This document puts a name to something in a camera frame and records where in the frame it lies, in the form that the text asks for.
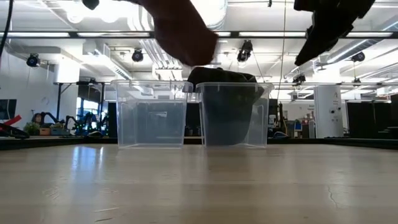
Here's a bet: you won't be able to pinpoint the black baseball cap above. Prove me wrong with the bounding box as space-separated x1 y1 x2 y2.
187 66 266 146

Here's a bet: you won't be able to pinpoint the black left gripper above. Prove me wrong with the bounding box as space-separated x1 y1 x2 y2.
81 0 101 11

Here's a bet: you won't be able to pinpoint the white round column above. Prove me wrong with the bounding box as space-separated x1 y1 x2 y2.
313 85 345 139

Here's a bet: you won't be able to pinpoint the black partition panels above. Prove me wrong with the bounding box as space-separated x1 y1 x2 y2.
346 93 398 140

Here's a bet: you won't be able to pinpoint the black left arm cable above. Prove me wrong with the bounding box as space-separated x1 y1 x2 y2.
0 0 15 62

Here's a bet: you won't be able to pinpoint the empty clear plastic bin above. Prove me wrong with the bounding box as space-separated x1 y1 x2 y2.
111 79 194 149

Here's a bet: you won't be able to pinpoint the dark wall monitor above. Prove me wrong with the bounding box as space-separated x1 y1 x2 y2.
0 98 18 121

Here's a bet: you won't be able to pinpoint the maroon baseball cap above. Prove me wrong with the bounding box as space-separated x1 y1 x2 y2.
123 0 219 67

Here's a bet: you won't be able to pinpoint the clear plastic bin with cap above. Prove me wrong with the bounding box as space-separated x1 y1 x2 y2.
195 81 275 149

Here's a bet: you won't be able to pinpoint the red bar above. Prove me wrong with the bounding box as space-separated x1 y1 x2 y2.
0 114 23 127

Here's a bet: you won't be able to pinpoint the black hanging spotlight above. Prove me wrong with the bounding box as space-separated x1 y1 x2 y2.
292 73 307 85
236 39 254 63
25 53 41 68
351 51 366 63
131 49 145 63

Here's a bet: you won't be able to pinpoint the background black robot arms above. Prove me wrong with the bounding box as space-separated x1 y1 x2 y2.
32 111 108 138

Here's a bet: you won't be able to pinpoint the background potted green plant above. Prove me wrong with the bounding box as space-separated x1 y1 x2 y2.
23 121 40 136

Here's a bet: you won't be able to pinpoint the black background stand frame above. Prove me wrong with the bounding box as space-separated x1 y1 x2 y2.
53 79 108 138

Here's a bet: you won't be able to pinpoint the thin hanging cable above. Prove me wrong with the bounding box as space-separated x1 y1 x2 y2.
279 0 287 91

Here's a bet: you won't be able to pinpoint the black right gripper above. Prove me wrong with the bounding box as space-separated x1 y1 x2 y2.
294 0 376 67

